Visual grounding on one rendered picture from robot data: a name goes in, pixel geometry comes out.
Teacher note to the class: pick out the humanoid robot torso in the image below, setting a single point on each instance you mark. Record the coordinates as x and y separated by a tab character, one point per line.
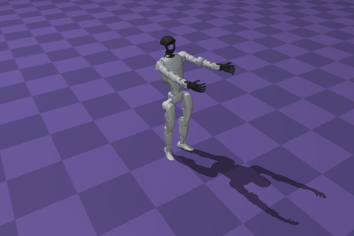
174	64

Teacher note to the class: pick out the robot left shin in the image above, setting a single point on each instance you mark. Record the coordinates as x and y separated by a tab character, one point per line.
183	131

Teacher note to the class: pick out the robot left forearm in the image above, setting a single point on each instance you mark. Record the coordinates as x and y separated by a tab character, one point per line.
211	65

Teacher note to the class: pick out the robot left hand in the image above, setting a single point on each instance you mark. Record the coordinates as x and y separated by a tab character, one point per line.
227	68

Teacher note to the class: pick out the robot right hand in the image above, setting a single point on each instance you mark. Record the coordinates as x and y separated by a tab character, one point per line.
195	87

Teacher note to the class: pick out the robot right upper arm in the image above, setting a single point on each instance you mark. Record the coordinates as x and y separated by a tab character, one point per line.
163	69

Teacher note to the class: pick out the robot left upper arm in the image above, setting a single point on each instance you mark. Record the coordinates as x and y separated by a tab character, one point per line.
187	57

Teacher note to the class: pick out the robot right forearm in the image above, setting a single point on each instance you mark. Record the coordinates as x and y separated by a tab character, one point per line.
177	79

